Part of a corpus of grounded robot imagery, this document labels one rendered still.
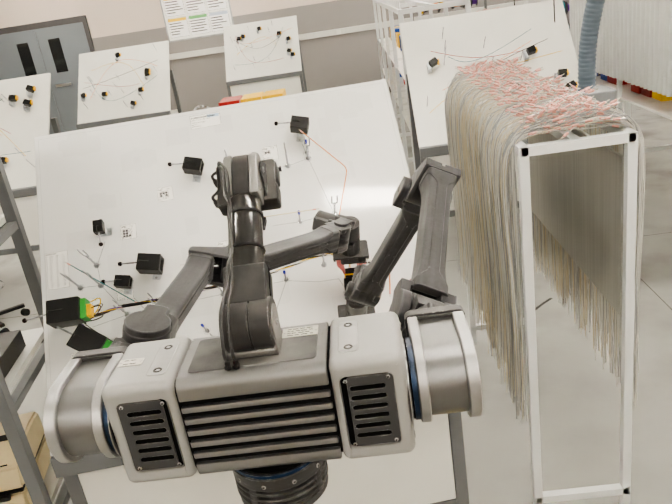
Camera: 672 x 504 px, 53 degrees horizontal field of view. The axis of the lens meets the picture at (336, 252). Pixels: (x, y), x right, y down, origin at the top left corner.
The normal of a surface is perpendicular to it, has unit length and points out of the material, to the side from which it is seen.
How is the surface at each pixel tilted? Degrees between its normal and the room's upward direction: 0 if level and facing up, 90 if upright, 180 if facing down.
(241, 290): 44
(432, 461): 90
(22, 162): 50
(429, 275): 39
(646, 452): 0
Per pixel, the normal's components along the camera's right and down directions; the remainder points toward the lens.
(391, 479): 0.12, 0.35
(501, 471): -0.14, -0.92
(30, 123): -0.08, -0.31
